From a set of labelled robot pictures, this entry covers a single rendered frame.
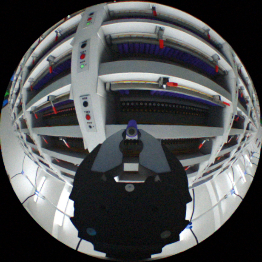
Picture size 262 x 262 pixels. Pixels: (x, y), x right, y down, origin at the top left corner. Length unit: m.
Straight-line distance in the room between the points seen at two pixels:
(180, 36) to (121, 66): 0.26
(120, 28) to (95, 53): 0.13
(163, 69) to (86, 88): 0.22
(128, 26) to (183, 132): 0.42
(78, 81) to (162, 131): 0.31
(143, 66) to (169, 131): 0.22
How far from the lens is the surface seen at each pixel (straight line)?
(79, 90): 0.28
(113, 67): 0.24
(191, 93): 0.34
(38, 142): 0.87
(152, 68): 0.24
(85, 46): 0.30
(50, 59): 0.46
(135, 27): 0.33
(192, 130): 0.35
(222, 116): 0.58
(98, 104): 0.25
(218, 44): 0.69
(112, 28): 0.34
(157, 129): 0.28
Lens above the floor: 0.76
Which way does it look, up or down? 31 degrees up
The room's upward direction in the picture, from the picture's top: 179 degrees clockwise
